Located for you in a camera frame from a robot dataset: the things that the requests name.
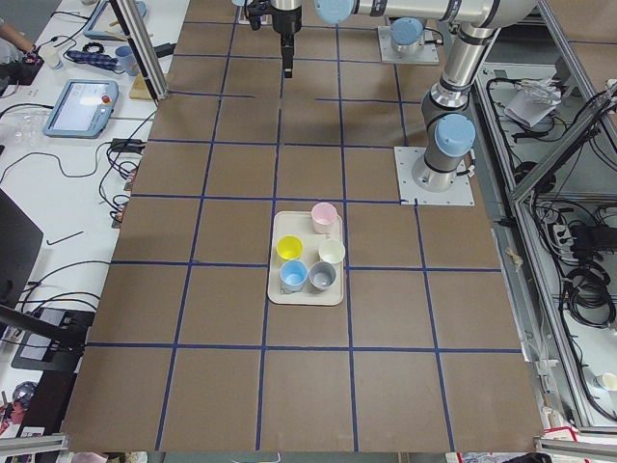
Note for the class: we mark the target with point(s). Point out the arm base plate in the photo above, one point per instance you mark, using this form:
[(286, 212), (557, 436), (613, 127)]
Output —
[(421, 52), (418, 184)]

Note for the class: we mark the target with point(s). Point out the grey plastic cup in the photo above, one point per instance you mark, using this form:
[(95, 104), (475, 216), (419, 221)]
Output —
[(322, 275)]

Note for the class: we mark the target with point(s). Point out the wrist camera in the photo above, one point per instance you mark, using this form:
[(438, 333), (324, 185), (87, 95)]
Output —
[(254, 11)]

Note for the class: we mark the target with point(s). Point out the white plastic cup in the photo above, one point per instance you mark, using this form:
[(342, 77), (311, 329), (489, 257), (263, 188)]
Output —
[(332, 251)]

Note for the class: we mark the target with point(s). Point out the wooden cup tree stand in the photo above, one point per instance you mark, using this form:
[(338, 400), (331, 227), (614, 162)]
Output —
[(138, 88)]

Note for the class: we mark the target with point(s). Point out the yellow plastic cup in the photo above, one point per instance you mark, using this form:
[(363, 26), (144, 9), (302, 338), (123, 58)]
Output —
[(289, 247)]

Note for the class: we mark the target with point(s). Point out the teach pendant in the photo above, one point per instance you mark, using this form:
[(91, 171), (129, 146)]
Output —
[(82, 110), (103, 24)]

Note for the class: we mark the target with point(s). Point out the black power adapter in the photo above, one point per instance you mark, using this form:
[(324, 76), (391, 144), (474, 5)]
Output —
[(164, 50)]

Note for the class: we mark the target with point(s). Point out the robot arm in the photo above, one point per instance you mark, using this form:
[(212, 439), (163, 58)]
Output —
[(450, 134), (407, 34)]

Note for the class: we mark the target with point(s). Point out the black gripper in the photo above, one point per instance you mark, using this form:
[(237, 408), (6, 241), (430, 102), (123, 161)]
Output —
[(286, 23)]

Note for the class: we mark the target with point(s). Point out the blue plastic cup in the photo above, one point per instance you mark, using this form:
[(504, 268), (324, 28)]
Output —
[(293, 275)]

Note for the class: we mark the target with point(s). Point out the pink plastic cup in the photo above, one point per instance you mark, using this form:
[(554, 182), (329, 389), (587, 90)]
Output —
[(323, 217)]

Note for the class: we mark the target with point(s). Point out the cream plastic tray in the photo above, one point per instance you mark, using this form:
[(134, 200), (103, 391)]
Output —
[(299, 224)]

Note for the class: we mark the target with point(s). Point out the blue checkered cloth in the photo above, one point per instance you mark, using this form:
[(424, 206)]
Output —
[(97, 60)]

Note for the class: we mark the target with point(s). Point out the near teach pendant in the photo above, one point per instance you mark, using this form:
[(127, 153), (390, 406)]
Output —
[(82, 110)]

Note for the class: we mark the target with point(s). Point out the aluminium frame post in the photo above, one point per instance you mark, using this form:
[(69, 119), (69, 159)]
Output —
[(136, 33)]

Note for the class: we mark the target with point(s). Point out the blue cup on desk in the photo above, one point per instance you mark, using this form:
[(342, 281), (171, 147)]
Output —
[(127, 60)]

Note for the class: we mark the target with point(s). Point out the far teach pendant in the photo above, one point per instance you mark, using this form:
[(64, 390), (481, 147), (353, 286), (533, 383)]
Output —
[(103, 24)]

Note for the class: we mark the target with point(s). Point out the white paper cup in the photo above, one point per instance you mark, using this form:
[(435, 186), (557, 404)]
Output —
[(51, 56)]

